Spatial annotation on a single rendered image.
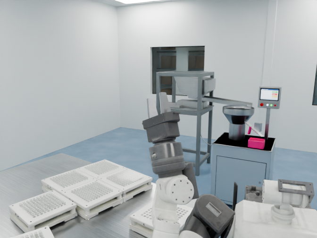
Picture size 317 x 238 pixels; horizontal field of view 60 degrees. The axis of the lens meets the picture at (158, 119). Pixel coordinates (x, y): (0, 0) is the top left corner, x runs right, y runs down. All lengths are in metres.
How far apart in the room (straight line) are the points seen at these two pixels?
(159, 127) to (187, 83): 3.29
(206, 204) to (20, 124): 4.37
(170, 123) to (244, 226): 0.36
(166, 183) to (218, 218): 0.24
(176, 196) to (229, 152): 2.49
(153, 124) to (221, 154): 2.48
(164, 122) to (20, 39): 4.42
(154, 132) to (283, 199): 0.40
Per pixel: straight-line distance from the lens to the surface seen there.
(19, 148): 5.08
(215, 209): 0.89
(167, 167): 0.70
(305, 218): 0.95
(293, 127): 5.78
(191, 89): 3.99
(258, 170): 3.15
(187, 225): 0.88
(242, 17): 5.81
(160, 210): 0.77
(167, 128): 0.71
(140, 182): 1.73
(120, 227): 1.46
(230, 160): 3.17
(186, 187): 0.69
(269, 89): 3.33
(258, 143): 3.08
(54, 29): 5.48
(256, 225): 0.86
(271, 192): 0.84
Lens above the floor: 1.68
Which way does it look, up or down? 12 degrees down
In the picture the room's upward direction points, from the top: straight up
